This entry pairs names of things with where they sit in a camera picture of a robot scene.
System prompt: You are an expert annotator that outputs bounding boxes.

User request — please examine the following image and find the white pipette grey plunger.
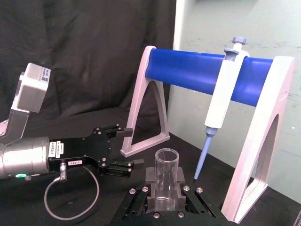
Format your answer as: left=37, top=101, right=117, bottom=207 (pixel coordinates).
left=204, top=36, right=250, bottom=143

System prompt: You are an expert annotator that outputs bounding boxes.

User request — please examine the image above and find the white pipette stand blue bar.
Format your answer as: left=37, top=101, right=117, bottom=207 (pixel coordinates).
left=120, top=45, right=295, bottom=224

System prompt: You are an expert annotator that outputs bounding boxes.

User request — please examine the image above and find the pale blue pipette tip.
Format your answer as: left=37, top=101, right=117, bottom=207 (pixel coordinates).
left=193, top=138, right=212, bottom=184

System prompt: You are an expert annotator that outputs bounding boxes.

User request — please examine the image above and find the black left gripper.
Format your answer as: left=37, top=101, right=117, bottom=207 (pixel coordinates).
left=48, top=123, right=165, bottom=226

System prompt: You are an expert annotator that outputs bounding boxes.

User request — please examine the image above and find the thin grey cable silver plug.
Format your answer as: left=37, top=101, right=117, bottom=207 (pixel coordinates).
left=44, top=162, right=100, bottom=221

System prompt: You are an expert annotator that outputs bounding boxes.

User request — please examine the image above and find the clear glass tube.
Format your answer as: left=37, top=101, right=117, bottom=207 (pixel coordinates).
left=154, top=148, right=180, bottom=212

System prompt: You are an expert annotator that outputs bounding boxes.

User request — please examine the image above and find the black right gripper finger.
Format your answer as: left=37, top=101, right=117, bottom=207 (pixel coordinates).
left=175, top=166, right=226, bottom=221

